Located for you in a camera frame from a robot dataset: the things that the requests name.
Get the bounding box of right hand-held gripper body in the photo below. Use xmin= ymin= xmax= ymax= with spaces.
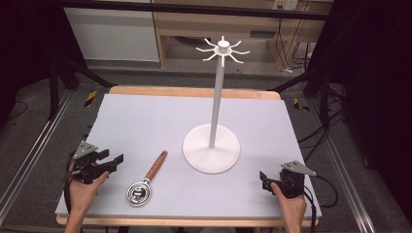
xmin=271 ymin=160 xmax=318 ymax=199

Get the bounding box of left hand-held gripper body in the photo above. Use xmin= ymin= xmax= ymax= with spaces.
xmin=71 ymin=141 xmax=117 ymax=185

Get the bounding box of person's right hand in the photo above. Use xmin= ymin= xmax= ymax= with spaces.
xmin=270 ymin=182 xmax=308 ymax=225

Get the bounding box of person's left hand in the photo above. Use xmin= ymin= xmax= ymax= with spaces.
xmin=67 ymin=163 xmax=111 ymax=216

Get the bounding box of pale grey table mat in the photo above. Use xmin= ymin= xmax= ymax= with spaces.
xmin=54 ymin=93 xmax=323 ymax=218

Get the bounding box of white hook rack stand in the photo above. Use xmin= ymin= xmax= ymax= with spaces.
xmin=182 ymin=35 xmax=252 ymax=175

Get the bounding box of yellow black striped tape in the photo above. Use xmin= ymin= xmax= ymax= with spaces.
xmin=292 ymin=97 xmax=311 ymax=113
xmin=83 ymin=89 xmax=98 ymax=108

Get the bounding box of black metal stand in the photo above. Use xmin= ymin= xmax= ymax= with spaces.
xmin=48 ymin=57 xmax=115 ymax=121
xmin=267 ymin=64 xmax=345 ymax=128

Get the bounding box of white panel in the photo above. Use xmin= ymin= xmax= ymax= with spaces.
xmin=63 ymin=7 xmax=160 ymax=63

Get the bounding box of light wooden desk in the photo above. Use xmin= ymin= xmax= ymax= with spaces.
xmin=151 ymin=0 xmax=335 ymax=72

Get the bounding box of black metal crossbar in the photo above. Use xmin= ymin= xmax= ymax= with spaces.
xmin=63 ymin=0 xmax=328 ymax=21

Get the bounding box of white power strip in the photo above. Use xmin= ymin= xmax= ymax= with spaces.
xmin=272 ymin=0 xmax=299 ymax=12

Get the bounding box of metal ladle with wooden handle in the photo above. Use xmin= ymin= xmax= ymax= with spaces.
xmin=125 ymin=150 xmax=169 ymax=208

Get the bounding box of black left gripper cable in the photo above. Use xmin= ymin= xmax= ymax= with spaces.
xmin=63 ymin=151 xmax=76 ymax=216

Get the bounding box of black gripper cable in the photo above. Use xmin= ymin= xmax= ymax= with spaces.
xmin=63 ymin=151 xmax=76 ymax=216
xmin=302 ymin=175 xmax=340 ymax=233

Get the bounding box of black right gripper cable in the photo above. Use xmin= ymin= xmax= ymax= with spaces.
xmin=302 ymin=175 xmax=340 ymax=233

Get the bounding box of bundle of black floor cables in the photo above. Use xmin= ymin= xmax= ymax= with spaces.
xmin=296 ymin=106 xmax=349 ymax=163

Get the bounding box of aluminium floor rail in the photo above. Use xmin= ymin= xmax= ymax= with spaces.
xmin=0 ymin=89 xmax=74 ymax=224
xmin=310 ymin=96 xmax=377 ymax=233

